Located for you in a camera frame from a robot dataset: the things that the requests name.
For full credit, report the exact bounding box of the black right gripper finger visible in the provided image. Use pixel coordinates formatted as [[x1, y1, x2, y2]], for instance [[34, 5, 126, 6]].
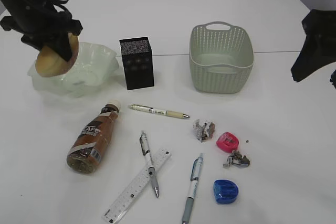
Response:
[[291, 9, 335, 82]]

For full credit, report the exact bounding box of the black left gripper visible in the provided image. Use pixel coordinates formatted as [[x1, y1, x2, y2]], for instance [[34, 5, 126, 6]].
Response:
[[1, 0, 83, 61]]

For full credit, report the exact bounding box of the oblong golden bread roll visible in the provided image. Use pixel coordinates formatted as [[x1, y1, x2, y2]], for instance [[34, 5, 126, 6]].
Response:
[[35, 33, 79, 78]]

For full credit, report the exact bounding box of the brown coffee drink bottle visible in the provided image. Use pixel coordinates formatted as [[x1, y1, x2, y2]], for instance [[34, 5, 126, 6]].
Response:
[[66, 100, 121, 174]]

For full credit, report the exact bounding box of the pink pencil sharpener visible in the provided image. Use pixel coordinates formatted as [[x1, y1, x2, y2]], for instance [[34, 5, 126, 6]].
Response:
[[216, 132, 239, 153]]

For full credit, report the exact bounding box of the smaller paper piece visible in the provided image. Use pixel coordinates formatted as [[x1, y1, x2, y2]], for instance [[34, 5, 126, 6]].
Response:
[[223, 150, 250, 168]]

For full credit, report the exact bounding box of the larger paper ball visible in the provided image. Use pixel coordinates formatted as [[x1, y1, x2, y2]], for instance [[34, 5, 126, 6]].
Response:
[[193, 119, 215, 142]]

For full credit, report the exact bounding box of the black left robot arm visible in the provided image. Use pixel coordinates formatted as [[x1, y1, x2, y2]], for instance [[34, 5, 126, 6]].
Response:
[[1, 0, 83, 62]]

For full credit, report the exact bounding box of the pale green wavy glass plate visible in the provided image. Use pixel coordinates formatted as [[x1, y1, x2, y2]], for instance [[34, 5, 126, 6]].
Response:
[[27, 42, 119, 97]]

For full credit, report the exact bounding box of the black mesh pen holder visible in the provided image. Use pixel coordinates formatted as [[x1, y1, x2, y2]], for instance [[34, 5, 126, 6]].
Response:
[[119, 37, 154, 90]]

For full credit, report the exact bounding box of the pale green plastic basket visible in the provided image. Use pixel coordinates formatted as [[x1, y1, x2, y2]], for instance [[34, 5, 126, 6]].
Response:
[[189, 22, 254, 94]]

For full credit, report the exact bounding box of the beige retractable pen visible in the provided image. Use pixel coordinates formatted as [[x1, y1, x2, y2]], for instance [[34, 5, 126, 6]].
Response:
[[128, 104, 190, 119]]

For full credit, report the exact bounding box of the grey white retractable pen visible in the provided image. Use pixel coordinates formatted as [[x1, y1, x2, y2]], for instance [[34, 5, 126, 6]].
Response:
[[139, 131, 160, 198]]

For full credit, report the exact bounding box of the blue pencil sharpener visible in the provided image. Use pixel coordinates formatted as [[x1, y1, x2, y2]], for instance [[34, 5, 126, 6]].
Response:
[[213, 179, 239, 204]]

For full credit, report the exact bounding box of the blue white retractable pen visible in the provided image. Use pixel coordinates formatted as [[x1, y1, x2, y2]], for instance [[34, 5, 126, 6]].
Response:
[[182, 153, 203, 223]]

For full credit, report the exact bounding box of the clear plastic ruler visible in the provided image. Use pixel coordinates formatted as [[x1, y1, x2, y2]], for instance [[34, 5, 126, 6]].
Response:
[[102, 148, 172, 223]]

